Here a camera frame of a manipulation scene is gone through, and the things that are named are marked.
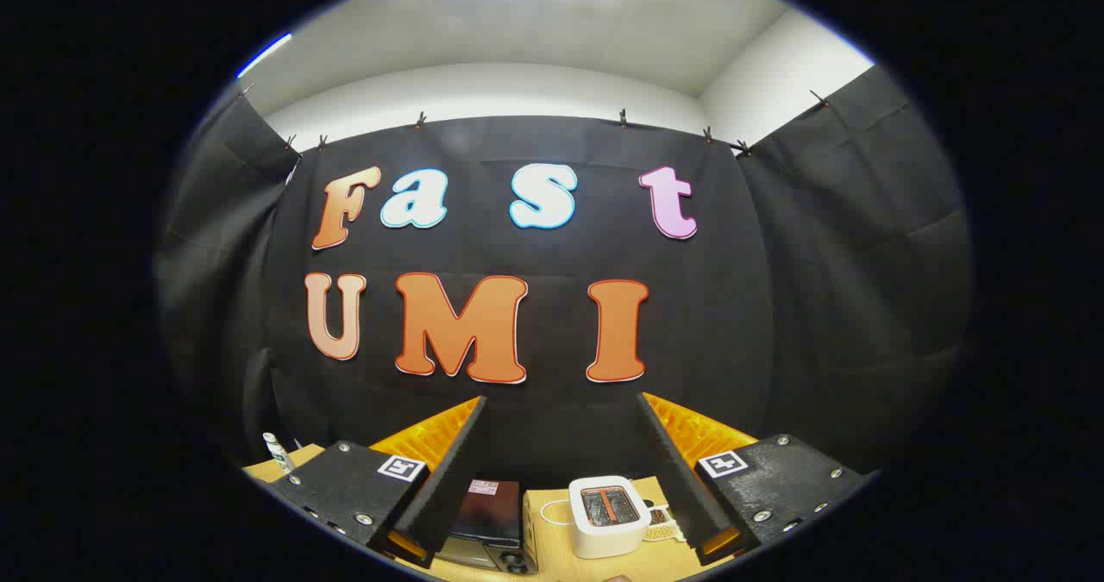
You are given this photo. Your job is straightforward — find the black toaster oven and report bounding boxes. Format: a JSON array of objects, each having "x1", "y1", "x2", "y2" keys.
[{"x1": 436, "y1": 479, "x2": 540, "y2": 576}]

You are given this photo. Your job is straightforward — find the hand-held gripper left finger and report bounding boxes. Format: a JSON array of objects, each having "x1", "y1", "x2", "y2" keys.
[{"x1": 267, "y1": 395, "x2": 488, "y2": 571}]

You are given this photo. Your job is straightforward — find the white bottle with green label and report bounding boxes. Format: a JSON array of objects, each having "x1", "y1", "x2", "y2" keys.
[{"x1": 262, "y1": 432, "x2": 296, "y2": 476}]

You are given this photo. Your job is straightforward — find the white pop-up toaster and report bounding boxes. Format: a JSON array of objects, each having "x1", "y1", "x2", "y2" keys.
[{"x1": 568, "y1": 476, "x2": 653, "y2": 560}]

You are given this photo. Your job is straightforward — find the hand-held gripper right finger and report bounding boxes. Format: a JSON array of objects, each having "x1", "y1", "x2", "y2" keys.
[{"x1": 637, "y1": 391, "x2": 881, "y2": 567}]

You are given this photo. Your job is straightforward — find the white divided dish of beans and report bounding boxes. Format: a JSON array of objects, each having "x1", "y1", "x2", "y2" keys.
[{"x1": 643, "y1": 504, "x2": 687, "y2": 542}]

